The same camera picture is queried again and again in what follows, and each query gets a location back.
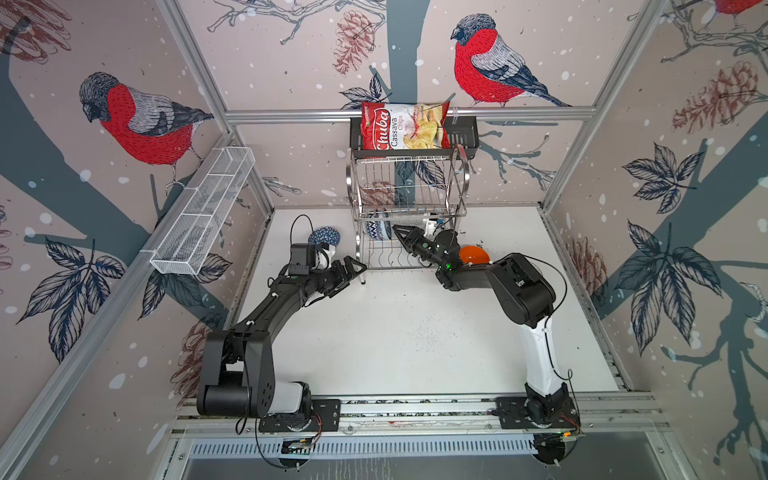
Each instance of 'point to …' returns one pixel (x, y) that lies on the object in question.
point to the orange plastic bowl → (474, 255)
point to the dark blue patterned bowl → (325, 235)
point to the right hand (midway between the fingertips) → (388, 235)
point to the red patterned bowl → (374, 230)
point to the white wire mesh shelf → (186, 244)
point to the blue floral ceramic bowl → (387, 228)
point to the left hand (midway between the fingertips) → (357, 273)
